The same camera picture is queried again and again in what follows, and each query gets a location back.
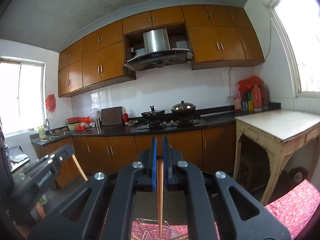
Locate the steel wire utensil holder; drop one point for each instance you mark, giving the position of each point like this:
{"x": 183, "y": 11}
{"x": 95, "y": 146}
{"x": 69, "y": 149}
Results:
{"x": 149, "y": 229}

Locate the dark cutting board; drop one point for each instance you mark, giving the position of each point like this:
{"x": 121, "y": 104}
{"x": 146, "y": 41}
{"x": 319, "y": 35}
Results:
{"x": 111, "y": 116}

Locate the brown upper kitchen cabinets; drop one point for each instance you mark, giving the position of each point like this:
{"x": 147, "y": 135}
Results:
{"x": 206, "y": 36}

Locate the yellow dish soap bottle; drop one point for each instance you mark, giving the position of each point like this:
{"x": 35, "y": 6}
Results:
{"x": 42, "y": 132}

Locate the red floral tablecloth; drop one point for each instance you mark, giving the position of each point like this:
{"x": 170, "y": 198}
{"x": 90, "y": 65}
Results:
{"x": 298, "y": 210}

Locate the red bottles and condiments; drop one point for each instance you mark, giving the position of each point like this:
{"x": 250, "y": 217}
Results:
{"x": 252, "y": 96}

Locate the cream wooden side table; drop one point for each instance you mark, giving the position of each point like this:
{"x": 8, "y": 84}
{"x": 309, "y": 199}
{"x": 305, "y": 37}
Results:
{"x": 281, "y": 133}

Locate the dark pot with lid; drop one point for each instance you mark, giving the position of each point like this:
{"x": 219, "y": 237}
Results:
{"x": 183, "y": 107}

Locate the black wok with handle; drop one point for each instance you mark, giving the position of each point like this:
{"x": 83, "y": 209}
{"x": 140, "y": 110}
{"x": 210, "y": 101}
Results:
{"x": 153, "y": 115}

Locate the white green bucket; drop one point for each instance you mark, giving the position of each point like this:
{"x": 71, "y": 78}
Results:
{"x": 43, "y": 199}

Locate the wooden chopstick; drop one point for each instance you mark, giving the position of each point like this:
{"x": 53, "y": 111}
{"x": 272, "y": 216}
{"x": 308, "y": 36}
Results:
{"x": 160, "y": 188}
{"x": 79, "y": 168}

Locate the steel range hood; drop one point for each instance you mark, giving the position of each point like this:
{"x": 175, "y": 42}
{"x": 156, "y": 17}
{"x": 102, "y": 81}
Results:
{"x": 159, "y": 47}

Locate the red basin and bags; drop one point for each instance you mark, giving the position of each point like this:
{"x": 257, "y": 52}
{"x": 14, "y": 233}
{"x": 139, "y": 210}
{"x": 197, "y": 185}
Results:
{"x": 78, "y": 123}

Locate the small red bottle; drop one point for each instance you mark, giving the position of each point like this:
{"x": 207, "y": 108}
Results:
{"x": 125, "y": 117}

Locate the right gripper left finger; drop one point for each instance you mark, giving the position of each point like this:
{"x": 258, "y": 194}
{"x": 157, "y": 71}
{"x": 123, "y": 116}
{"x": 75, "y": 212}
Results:
{"x": 102, "y": 207}

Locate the red plastic bag on wall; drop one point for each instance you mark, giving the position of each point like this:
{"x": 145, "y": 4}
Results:
{"x": 51, "y": 103}

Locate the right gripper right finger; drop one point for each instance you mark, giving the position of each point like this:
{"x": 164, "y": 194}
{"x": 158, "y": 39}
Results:
{"x": 217, "y": 206}

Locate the person's left hand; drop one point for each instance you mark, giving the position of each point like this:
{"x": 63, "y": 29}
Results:
{"x": 40, "y": 211}

